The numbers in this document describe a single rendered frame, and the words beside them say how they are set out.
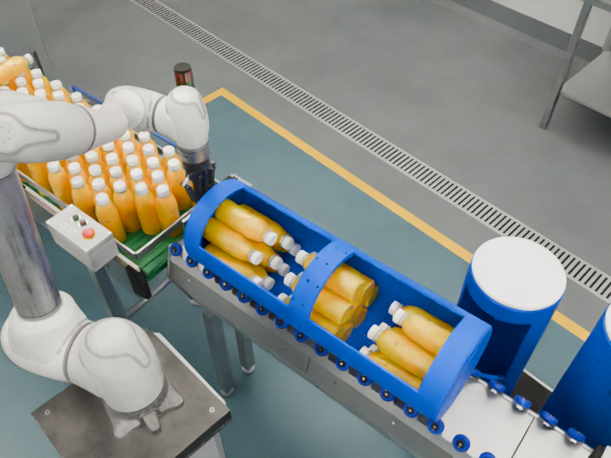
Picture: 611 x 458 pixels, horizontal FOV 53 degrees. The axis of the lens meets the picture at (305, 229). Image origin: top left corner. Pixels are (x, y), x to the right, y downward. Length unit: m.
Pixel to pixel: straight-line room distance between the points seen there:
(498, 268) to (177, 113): 1.05
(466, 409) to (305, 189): 2.06
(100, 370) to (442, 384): 0.79
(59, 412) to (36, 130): 0.84
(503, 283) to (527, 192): 1.88
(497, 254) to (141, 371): 1.11
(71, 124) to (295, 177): 2.54
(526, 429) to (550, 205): 2.09
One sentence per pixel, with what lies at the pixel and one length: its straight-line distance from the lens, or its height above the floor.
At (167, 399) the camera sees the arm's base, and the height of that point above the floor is 1.07.
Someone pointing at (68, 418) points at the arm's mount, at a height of 1.04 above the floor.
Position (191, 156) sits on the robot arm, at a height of 1.40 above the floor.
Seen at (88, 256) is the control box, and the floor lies 1.08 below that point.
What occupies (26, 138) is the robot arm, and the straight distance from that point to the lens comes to 1.14.
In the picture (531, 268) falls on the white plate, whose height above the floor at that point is 1.04.
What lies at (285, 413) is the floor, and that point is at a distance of 2.77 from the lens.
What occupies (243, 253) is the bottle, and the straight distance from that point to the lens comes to 1.79.
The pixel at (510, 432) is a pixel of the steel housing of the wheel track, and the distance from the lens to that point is 1.81.
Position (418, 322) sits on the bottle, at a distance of 1.60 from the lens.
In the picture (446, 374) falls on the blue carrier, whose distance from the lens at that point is 1.52.
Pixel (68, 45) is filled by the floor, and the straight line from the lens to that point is 5.08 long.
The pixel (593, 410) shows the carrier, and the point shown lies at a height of 0.74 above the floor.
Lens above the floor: 2.51
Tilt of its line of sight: 49 degrees down
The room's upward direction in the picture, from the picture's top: straight up
